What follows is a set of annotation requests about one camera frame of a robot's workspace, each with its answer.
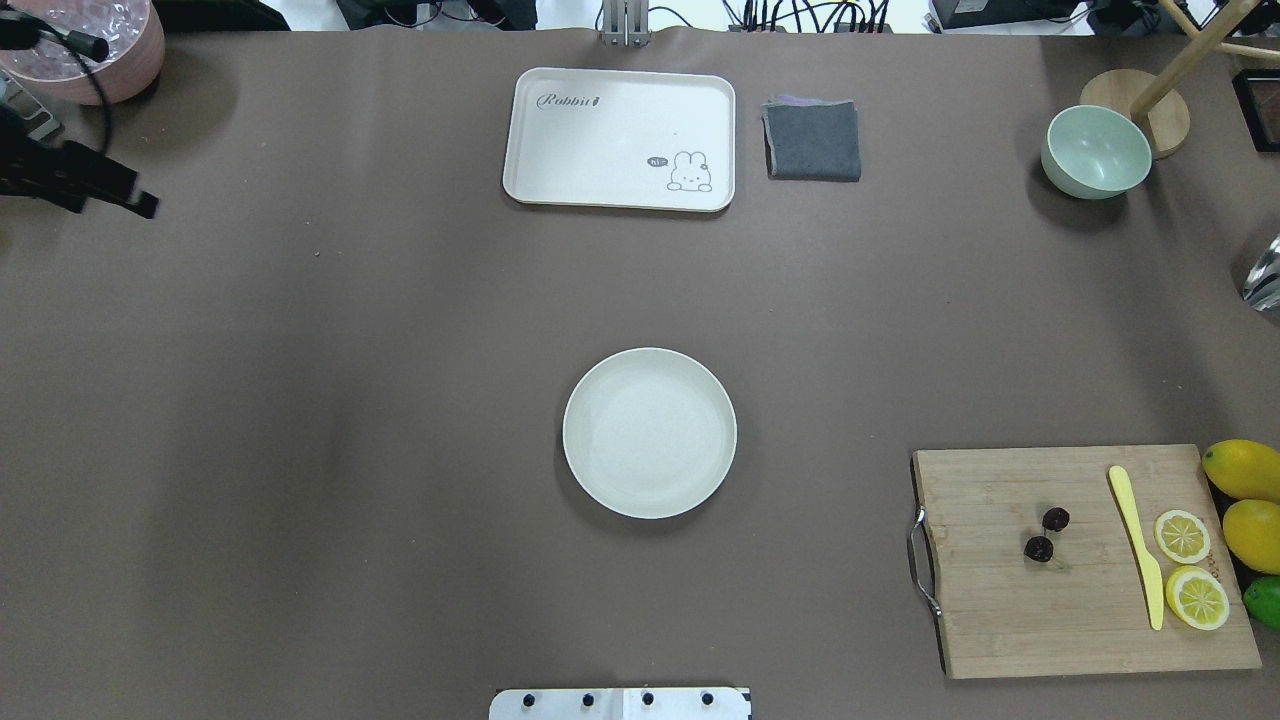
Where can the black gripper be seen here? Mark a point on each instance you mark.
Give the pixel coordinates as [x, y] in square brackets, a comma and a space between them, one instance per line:
[88, 180]

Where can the dark red cherry one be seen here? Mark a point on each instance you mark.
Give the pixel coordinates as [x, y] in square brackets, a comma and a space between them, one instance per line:
[1039, 549]

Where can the cream rabbit tray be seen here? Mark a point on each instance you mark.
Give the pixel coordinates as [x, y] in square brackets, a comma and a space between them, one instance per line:
[625, 139]

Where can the dark red cherry two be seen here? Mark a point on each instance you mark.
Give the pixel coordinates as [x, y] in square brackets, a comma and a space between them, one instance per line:
[1055, 519]

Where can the pink bowl with ice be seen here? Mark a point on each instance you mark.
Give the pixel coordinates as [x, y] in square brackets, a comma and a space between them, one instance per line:
[135, 36]

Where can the round cream plate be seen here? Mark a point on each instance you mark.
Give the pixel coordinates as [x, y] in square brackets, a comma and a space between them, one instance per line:
[649, 433]

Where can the grey folded cloth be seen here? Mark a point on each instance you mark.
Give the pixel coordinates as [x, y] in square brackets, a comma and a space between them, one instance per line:
[808, 139]

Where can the mint green bowl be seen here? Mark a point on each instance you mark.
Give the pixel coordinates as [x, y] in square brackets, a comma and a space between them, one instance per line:
[1094, 153]

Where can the bamboo cutting board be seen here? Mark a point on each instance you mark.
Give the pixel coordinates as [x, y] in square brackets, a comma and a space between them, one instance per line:
[1001, 615]

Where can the yellow plastic knife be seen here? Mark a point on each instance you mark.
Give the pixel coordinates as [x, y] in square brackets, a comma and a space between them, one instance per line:
[1151, 574]

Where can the wooden mug tree stand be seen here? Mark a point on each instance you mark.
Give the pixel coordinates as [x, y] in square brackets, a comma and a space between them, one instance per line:
[1152, 102]

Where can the lemon slice two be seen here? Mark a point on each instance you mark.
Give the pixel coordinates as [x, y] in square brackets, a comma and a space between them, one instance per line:
[1182, 536]

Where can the steel scoop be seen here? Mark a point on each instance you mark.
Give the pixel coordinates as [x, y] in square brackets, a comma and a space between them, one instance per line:
[1260, 288]

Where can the yellow lemon far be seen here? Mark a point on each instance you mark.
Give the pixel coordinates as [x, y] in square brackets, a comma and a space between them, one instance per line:
[1242, 468]

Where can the yellow lemon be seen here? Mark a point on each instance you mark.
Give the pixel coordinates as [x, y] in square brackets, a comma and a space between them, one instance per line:
[1242, 468]
[1251, 530]

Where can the yellow lemon near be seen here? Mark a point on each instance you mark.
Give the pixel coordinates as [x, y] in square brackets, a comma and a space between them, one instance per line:
[1251, 530]

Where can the green lime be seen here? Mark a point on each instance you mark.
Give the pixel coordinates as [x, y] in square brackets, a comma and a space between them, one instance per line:
[1262, 601]

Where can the aluminium frame post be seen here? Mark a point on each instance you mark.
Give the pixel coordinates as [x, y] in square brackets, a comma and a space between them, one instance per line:
[625, 23]

